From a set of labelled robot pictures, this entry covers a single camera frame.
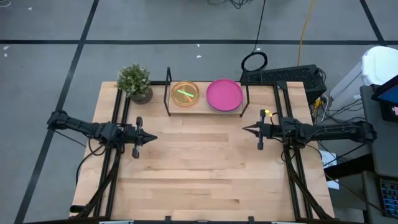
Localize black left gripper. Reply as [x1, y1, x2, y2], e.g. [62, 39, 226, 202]
[123, 116, 158, 159]

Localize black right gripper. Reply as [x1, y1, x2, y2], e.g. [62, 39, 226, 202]
[243, 109, 282, 151]

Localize magenta plastic plate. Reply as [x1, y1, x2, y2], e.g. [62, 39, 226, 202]
[206, 78, 244, 112]

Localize red transparent plastic plate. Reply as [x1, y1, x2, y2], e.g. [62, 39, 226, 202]
[170, 80, 200, 107]

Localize artificial plant in ribbed pot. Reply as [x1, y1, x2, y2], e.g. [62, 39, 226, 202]
[115, 63, 154, 105]

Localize white paper sheet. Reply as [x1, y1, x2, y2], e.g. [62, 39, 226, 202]
[319, 150, 340, 190]

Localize grey cart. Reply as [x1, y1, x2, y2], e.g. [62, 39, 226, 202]
[359, 85, 398, 224]

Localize tablet with blue screen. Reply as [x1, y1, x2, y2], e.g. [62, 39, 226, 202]
[371, 74, 398, 123]

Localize white plastic bin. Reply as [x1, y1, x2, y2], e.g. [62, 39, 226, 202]
[360, 45, 398, 87]

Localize black keypad device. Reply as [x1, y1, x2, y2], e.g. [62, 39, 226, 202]
[377, 177, 398, 218]

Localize black wire dish rack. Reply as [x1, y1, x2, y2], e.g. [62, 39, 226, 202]
[164, 67, 251, 118]

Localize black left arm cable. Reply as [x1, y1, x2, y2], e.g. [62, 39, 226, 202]
[75, 136, 106, 187]

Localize black coiled cable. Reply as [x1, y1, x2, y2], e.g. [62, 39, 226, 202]
[241, 0, 269, 73]

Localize yellow cable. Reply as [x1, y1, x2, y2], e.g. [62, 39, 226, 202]
[297, 0, 317, 67]

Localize tangled black cables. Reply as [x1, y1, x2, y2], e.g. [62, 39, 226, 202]
[207, 0, 249, 9]

